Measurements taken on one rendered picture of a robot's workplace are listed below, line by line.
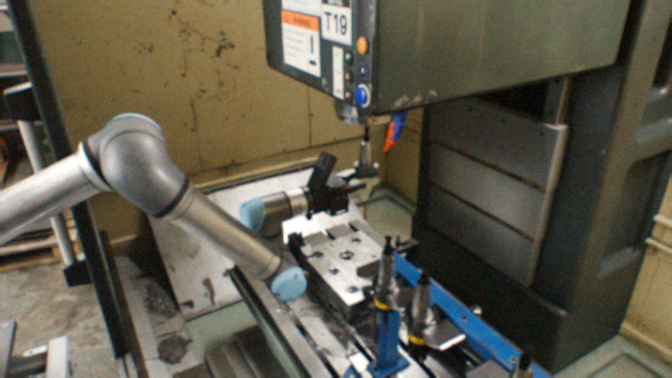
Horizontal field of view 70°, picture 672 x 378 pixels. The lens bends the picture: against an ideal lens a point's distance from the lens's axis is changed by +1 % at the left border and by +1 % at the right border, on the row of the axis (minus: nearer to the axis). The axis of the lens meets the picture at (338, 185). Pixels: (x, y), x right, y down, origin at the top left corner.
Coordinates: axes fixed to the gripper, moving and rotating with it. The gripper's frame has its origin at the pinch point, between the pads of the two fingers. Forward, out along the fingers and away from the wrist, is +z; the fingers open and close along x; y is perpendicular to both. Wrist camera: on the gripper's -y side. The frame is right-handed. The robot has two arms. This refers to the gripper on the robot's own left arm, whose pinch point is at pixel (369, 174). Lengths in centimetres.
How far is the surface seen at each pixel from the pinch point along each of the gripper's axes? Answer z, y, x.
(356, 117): -7.3, -18.4, 5.0
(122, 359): -68, 50, -23
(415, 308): -18.4, 5.4, 42.2
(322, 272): -12.2, 31.0, -5.7
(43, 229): -97, 110, -236
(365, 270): -17.8, 8.2, 25.0
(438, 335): -17, 8, 47
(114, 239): -61, 55, -100
